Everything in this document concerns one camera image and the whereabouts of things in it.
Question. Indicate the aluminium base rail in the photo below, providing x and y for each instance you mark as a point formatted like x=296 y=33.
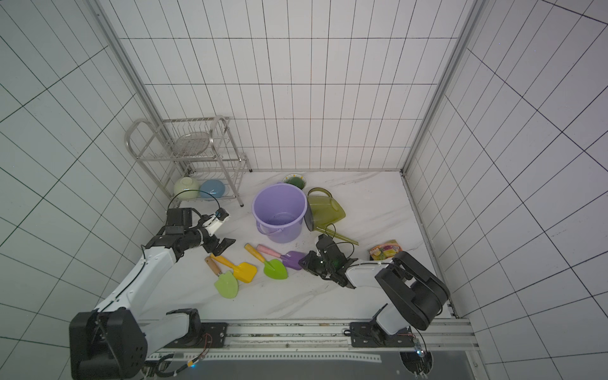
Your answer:
x=335 y=335

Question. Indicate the green transparent watering can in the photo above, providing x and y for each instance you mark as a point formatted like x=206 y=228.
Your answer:
x=322 y=210

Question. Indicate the blue bowl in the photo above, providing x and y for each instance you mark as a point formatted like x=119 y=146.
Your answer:
x=212 y=188

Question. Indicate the metal dish rack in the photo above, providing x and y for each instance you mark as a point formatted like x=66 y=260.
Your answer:
x=151 y=146

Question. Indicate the orange snack bag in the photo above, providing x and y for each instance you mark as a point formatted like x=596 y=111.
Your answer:
x=385 y=250

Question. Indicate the light green shovel wooden handle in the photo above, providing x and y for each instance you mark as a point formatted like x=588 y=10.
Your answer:
x=226 y=284

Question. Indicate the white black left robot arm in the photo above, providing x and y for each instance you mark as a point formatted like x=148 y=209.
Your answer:
x=109 y=343

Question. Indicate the green shovel yellow handle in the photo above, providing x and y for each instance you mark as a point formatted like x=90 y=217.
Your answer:
x=273 y=269

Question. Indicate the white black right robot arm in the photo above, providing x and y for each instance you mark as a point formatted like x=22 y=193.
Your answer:
x=416 y=295

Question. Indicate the purple plastic bucket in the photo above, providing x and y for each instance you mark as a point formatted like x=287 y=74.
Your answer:
x=279 y=211

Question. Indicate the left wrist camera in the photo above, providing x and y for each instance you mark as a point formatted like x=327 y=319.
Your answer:
x=212 y=223

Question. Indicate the green patterned bowl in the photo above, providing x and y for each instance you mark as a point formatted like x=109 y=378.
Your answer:
x=295 y=179

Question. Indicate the light green bowl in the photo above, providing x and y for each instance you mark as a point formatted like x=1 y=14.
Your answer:
x=186 y=188

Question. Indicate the purple shovel pink handle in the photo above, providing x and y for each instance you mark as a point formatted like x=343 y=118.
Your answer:
x=290 y=259

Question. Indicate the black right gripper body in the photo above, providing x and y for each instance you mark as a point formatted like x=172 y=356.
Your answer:
x=321 y=263

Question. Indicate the yellow plastic shovel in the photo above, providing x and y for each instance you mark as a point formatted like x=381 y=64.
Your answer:
x=244 y=272

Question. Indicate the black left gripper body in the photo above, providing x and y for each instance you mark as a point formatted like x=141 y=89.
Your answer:
x=198 y=237

